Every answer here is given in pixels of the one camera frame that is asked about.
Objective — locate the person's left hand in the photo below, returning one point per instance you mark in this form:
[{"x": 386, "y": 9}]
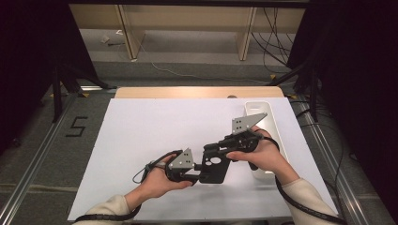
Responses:
[{"x": 156, "y": 182}]

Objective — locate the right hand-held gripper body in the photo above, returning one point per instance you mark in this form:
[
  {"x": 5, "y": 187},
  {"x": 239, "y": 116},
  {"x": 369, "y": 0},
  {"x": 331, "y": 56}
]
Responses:
[{"x": 244, "y": 123}]

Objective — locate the black curtain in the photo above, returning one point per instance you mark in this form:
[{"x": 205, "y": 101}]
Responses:
[
  {"x": 31, "y": 62},
  {"x": 359, "y": 78}
]

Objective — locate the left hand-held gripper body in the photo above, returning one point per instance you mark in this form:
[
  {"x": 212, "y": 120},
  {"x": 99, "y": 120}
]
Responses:
[{"x": 183, "y": 161}]

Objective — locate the black metal stand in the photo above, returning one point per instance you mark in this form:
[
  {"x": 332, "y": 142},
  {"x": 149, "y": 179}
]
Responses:
[
  {"x": 313, "y": 93},
  {"x": 57, "y": 93}
]

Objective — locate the small white floor item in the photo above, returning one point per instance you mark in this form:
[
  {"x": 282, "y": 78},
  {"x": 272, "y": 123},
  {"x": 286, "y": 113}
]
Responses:
[{"x": 104, "y": 39}]

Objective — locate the white board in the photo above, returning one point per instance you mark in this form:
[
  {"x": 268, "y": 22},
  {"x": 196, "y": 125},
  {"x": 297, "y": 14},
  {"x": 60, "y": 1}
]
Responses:
[{"x": 156, "y": 125}]

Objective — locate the yellow floor tape marker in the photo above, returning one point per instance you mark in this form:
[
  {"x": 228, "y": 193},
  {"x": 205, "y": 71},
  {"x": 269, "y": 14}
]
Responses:
[
  {"x": 273, "y": 76},
  {"x": 84, "y": 95}
]

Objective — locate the aluminium floor rail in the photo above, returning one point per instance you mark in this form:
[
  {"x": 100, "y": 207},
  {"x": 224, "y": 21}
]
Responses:
[
  {"x": 37, "y": 156},
  {"x": 331, "y": 162}
]

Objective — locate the person's right hand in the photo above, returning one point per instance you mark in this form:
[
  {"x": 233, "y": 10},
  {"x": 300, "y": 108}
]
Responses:
[{"x": 266, "y": 156}]

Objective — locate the white plastic bin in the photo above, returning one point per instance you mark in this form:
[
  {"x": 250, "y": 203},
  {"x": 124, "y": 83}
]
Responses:
[{"x": 266, "y": 108}]

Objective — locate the beige wooden furniture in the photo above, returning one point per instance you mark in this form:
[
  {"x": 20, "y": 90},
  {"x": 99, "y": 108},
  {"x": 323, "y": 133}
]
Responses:
[{"x": 187, "y": 17}]

